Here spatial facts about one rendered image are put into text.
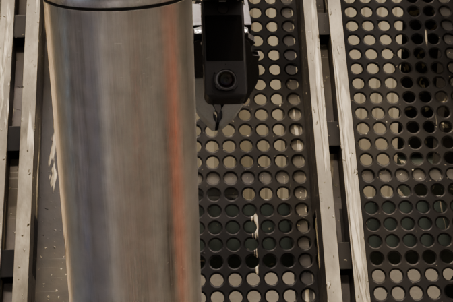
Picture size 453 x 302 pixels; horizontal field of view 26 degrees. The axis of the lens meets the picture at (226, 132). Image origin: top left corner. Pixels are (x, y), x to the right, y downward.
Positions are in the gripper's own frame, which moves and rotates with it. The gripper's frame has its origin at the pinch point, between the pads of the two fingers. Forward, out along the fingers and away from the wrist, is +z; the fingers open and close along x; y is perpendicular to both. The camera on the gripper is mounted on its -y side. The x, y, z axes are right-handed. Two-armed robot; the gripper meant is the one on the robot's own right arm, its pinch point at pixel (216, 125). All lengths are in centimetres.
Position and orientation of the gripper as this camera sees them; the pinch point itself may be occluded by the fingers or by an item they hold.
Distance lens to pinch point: 117.4
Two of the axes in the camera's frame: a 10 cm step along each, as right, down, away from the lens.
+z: -0.4, 7.6, 6.5
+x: -10.0, 0.2, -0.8
